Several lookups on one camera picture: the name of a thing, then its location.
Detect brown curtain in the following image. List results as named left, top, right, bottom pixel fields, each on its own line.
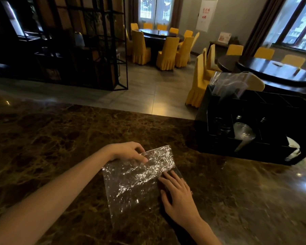
left=241, top=0, right=287, bottom=58
left=127, top=0, right=139, bottom=25
left=170, top=0, right=184, bottom=30

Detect person's right hand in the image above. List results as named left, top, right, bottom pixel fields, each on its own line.
left=157, top=170, right=202, bottom=230

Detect white lids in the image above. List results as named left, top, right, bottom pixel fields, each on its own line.
left=284, top=136, right=301, bottom=162

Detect person's left hand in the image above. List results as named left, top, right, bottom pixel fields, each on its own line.
left=104, top=141, right=149, bottom=164

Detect dark round turntable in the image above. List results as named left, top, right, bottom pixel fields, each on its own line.
left=140, top=29, right=178, bottom=38
left=236, top=57, right=306, bottom=87

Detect black compartment organizer tray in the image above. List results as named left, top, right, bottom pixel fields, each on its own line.
left=193, top=84, right=306, bottom=166

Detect dark side table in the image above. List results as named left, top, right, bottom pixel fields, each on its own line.
left=208, top=41, right=230, bottom=56

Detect white and red sign card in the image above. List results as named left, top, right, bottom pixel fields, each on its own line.
left=217, top=32, right=232, bottom=45

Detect white wall poster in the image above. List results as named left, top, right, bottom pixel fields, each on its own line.
left=195, top=0, right=218, bottom=33

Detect white jar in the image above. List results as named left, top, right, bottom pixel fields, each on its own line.
left=74, top=32, right=85, bottom=48

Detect dark round dining table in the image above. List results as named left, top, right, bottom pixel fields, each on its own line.
left=217, top=54, right=306, bottom=100
left=138, top=29, right=185, bottom=62

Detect clear plastic sleeve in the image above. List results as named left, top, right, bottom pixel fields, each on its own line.
left=209, top=71, right=252, bottom=101

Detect tall bright window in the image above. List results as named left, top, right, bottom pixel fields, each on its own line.
left=138, top=0, right=174, bottom=25

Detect black metal shelf divider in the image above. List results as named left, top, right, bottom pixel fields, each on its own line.
left=0, top=0, right=129, bottom=92

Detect stack of black lids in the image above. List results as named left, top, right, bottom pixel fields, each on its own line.
left=213, top=117, right=233, bottom=138

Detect person's left forearm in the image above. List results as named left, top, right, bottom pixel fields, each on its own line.
left=0, top=145, right=115, bottom=245

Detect stack of clear dome lids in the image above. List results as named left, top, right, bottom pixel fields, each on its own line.
left=232, top=122, right=256, bottom=153

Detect dark framed window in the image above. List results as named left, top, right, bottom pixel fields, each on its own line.
left=262, top=0, right=306, bottom=53

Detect group of yellow covered chairs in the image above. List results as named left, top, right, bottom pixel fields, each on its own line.
left=185, top=44, right=306, bottom=137
left=124, top=22, right=200, bottom=71

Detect clear plastic bag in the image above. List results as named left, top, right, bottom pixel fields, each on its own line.
left=102, top=145, right=184, bottom=226

